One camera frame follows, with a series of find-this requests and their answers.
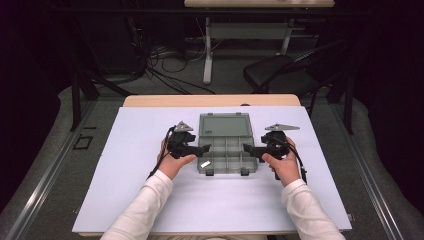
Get white table mat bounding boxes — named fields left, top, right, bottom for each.
left=71, top=105, right=353, bottom=234

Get person's left hand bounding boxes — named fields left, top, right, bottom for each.
left=157, top=139, right=198, bottom=181

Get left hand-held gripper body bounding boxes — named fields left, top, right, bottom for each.
left=167, top=120, right=203, bottom=160

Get black floor cables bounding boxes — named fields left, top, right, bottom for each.
left=126, top=16, right=218, bottom=96

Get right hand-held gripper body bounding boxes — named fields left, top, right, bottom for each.
left=253, top=123, right=300, bottom=164

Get grey clear compartment box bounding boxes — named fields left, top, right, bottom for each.
left=197, top=112, right=260, bottom=177

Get metal floor rail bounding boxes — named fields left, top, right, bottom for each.
left=333, top=103, right=405, bottom=240
left=5, top=99, right=98, bottom=240

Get black chair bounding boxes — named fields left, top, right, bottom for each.
left=242, top=39, right=351, bottom=118

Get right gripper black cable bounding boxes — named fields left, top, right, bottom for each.
left=283, top=137, right=308, bottom=186

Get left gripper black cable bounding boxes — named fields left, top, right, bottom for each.
left=147, top=125, right=177, bottom=180

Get wooden table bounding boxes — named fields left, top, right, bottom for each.
left=79, top=94, right=336, bottom=238

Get white-framed desk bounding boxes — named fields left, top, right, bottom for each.
left=183, top=0, right=336, bottom=85

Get black metal stand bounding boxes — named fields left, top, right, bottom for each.
left=69, top=68, right=101, bottom=132

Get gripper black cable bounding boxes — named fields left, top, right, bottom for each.
left=283, top=137, right=308, bottom=186
left=147, top=125, right=177, bottom=180

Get person's right hand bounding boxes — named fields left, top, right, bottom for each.
left=261, top=136, right=302, bottom=188

